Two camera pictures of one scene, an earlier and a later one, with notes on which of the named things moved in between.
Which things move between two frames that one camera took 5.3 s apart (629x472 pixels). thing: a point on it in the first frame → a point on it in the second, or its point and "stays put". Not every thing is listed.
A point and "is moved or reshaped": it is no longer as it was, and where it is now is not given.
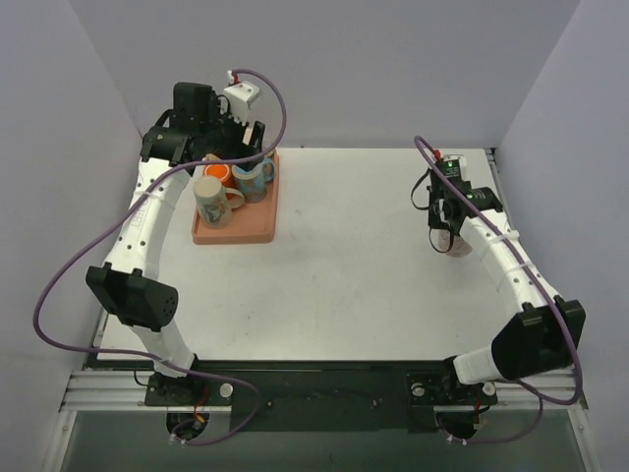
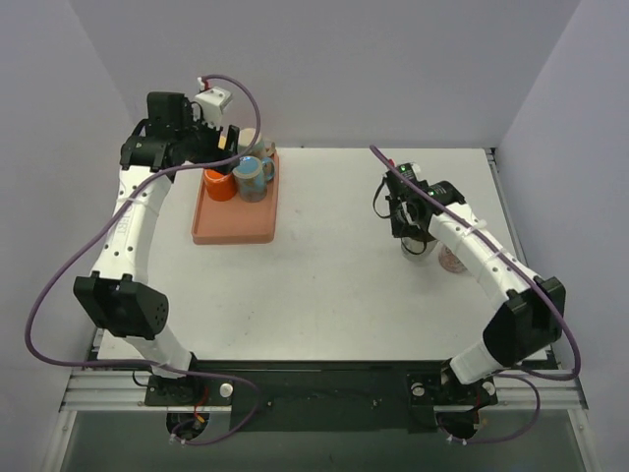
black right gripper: (443, 216) → (406, 224)
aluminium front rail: (125, 391) stays put
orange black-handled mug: (224, 172) stays put
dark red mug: (443, 240) is moved or reshaped
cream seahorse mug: (214, 202) → (417, 250)
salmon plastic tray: (252, 223) stays put
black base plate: (321, 396) stays put
